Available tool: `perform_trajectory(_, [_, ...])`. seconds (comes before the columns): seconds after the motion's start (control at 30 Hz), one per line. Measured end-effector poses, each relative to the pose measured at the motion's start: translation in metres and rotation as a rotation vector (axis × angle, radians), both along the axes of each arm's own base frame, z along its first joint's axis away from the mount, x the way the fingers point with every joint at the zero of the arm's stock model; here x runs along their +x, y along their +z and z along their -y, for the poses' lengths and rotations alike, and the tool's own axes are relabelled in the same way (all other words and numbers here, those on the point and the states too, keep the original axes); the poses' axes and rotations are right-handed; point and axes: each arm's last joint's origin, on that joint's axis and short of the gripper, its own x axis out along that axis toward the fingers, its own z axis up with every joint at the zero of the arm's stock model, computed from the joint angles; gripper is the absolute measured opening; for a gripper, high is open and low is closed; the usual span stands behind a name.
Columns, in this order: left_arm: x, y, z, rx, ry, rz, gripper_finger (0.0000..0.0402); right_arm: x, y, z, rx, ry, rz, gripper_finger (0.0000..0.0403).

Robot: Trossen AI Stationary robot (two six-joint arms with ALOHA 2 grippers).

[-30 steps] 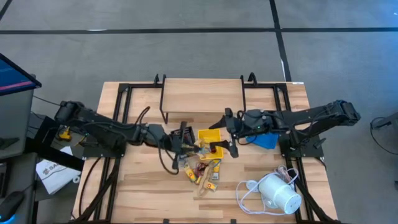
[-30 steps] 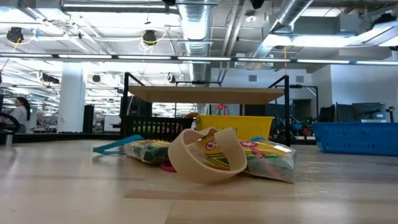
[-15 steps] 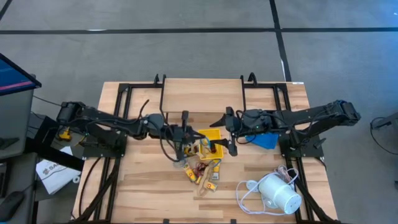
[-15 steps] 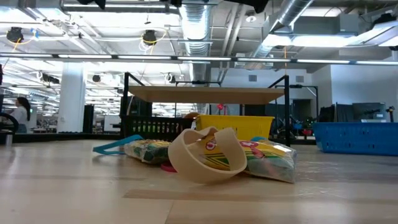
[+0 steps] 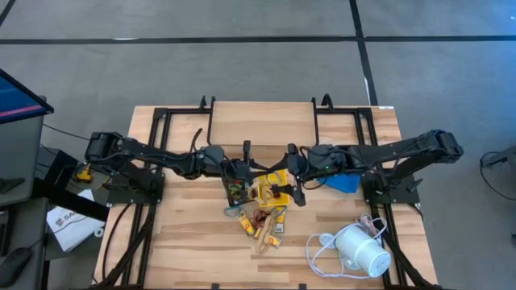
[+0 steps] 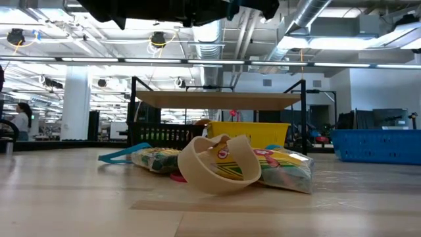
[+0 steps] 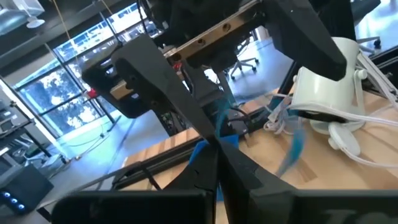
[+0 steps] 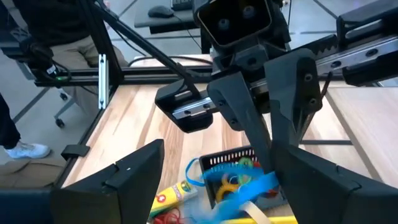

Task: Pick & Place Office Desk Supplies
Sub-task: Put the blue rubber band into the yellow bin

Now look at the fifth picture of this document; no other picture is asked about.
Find white cylindrical lamp with cord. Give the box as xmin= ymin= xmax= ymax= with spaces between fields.
xmin=305 ymin=213 xmax=389 ymax=280

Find white round puck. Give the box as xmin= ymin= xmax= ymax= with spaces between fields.
xmin=318 ymin=232 xmax=336 ymax=249

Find white cylindrical device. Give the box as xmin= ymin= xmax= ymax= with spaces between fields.
xmin=334 ymin=224 xmax=392 ymax=279

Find wooden shelf riser black legs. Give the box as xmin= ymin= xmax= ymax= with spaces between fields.
xmin=206 ymin=95 xmax=320 ymax=162

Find thin red rubber band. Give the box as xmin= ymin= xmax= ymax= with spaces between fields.
xmin=248 ymin=211 xmax=270 ymax=231

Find small yellow tool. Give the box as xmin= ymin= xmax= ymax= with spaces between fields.
xmin=75 ymin=165 xmax=94 ymax=183

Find computer monitor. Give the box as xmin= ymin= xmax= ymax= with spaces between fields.
xmin=0 ymin=68 xmax=56 ymax=206

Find blue plastic basket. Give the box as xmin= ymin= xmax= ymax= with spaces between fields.
xmin=321 ymin=172 xmax=363 ymax=195

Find black computer mouse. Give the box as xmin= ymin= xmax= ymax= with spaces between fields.
xmin=0 ymin=246 xmax=33 ymax=288

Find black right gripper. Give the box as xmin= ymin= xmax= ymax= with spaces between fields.
xmin=270 ymin=143 xmax=314 ymax=208

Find yellow plastic basket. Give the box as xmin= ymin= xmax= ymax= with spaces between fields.
xmin=256 ymin=168 xmax=292 ymax=209

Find black plastic basket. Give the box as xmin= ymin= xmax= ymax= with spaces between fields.
xmin=224 ymin=176 xmax=253 ymax=207

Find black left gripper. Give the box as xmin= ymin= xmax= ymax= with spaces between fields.
xmin=223 ymin=139 xmax=283 ymax=183

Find black metal table frame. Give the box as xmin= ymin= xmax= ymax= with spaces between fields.
xmin=93 ymin=95 xmax=443 ymax=290

